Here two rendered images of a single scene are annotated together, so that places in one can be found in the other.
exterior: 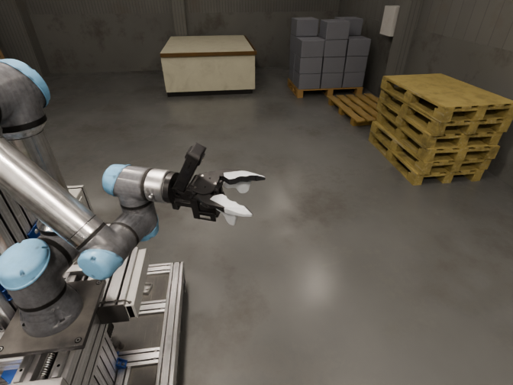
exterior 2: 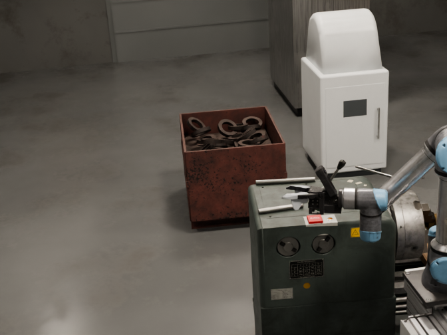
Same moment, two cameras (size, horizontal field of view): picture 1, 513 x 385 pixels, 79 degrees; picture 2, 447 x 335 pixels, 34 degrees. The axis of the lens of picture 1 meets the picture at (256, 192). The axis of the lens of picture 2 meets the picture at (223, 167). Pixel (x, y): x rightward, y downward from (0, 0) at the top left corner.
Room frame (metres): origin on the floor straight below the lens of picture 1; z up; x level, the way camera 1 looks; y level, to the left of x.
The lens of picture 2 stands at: (2.88, -0.22, 2.65)
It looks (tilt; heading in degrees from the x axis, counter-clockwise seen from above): 22 degrees down; 180
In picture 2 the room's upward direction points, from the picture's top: 4 degrees counter-clockwise
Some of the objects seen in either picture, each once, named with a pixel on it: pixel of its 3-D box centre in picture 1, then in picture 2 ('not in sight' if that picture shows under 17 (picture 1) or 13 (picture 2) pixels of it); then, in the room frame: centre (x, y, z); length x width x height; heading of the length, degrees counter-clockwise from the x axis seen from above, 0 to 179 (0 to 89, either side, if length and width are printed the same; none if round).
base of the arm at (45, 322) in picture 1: (47, 301); (442, 270); (0.54, 0.58, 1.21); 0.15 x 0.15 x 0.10
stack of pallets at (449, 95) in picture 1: (430, 125); not in sight; (3.66, -2.16, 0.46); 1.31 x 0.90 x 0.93; 8
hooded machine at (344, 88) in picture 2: not in sight; (343, 90); (-3.44, 0.92, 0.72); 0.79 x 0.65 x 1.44; 10
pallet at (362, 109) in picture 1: (363, 108); not in sight; (5.40, -1.90, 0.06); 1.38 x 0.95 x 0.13; 8
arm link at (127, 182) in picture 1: (131, 182); (371, 200); (0.61, 0.29, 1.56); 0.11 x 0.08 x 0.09; 76
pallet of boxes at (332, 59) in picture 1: (327, 56); not in sight; (6.78, -1.42, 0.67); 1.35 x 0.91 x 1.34; 98
